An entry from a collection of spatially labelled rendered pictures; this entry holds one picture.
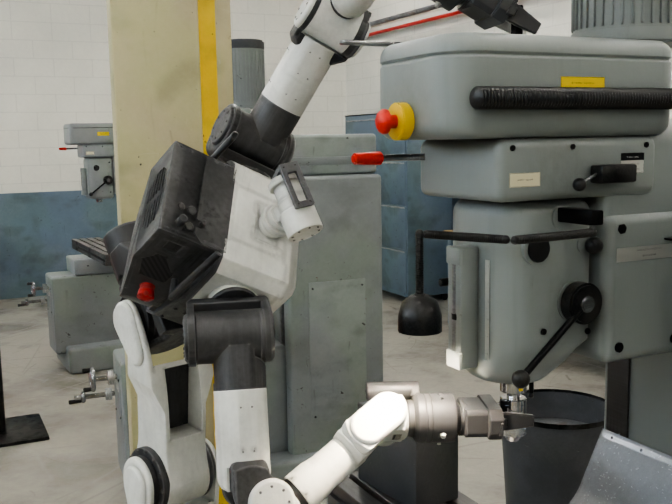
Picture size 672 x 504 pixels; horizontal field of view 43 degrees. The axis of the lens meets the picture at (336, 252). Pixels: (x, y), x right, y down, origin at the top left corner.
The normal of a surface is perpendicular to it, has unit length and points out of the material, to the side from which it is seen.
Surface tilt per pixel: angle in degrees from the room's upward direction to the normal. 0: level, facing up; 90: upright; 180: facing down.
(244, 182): 59
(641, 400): 90
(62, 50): 90
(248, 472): 74
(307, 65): 104
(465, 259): 90
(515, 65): 90
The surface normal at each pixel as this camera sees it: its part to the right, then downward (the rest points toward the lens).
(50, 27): 0.44, 0.11
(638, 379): -0.90, 0.07
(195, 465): 0.69, -0.07
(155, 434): -0.72, 0.11
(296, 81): 0.16, 0.37
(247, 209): 0.58, -0.44
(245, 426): 0.32, -0.16
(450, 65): -0.42, 0.13
